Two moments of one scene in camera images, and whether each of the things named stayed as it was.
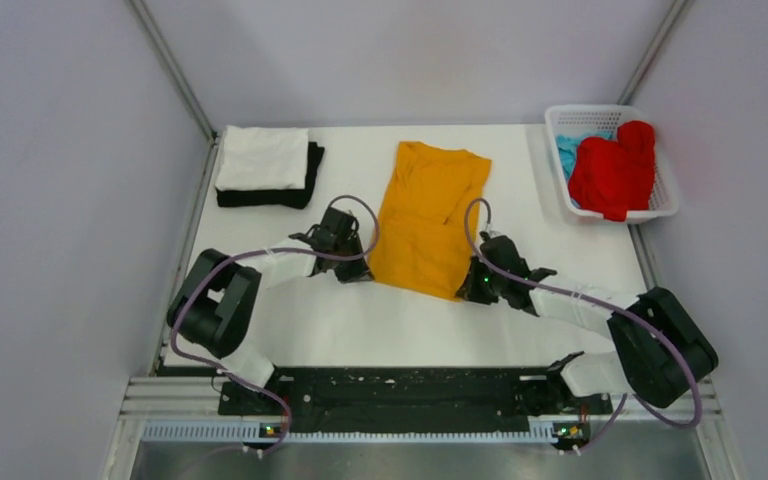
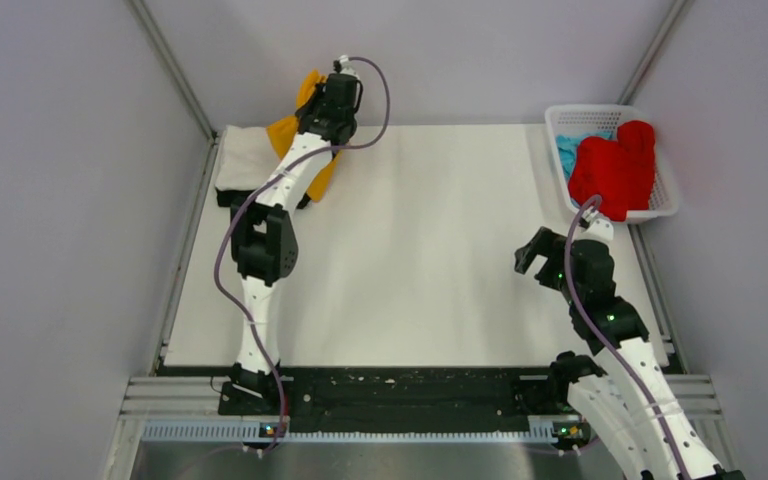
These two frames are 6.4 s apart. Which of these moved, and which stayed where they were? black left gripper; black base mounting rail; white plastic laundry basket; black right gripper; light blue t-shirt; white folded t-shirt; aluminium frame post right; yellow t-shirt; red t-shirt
Moved: black right gripper; yellow t-shirt; black left gripper
Stayed: red t-shirt; light blue t-shirt; aluminium frame post right; white plastic laundry basket; white folded t-shirt; black base mounting rail
